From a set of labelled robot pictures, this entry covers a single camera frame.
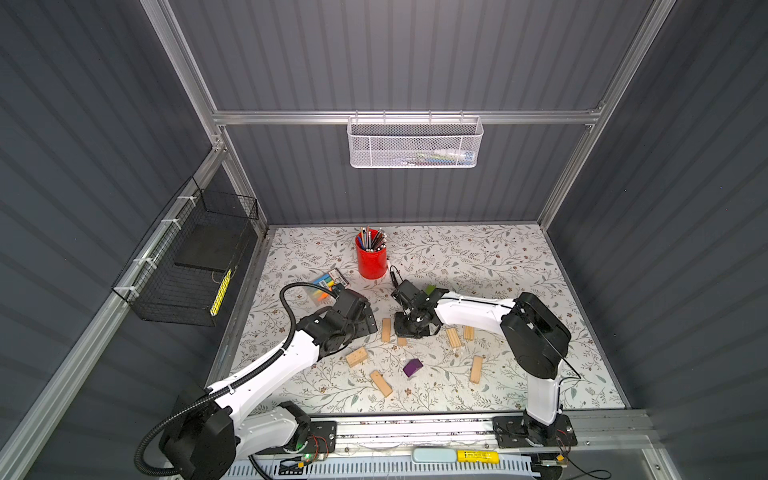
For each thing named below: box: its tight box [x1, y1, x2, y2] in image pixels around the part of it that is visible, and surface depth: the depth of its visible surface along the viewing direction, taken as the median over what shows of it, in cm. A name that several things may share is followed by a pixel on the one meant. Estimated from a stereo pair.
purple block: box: [402, 358, 424, 378], surface depth 86 cm
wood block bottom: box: [370, 370, 393, 397], surface depth 84 cm
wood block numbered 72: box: [381, 318, 391, 343], surface depth 93 cm
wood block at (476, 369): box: [470, 355, 483, 384], surface depth 86 cm
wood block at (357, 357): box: [346, 347, 368, 368], surface depth 86 cm
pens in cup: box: [357, 225, 387, 252], surface depth 101 cm
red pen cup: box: [355, 229, 388, 280], surface depth 101 cm
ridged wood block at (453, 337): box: [446, 327, 461, 347], surface depth 91 cm
